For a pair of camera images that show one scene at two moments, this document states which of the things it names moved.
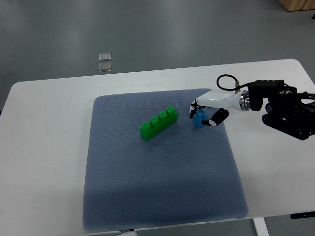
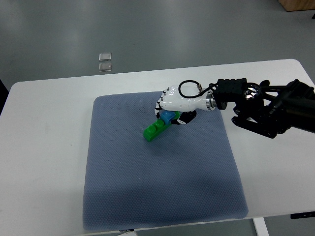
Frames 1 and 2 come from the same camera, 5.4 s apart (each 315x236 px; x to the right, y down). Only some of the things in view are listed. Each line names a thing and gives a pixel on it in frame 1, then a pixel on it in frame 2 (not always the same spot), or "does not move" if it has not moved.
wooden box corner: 297,5 does not move
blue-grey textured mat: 184,174 does not move
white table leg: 260,226 does not move
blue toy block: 201,115 to 166,116
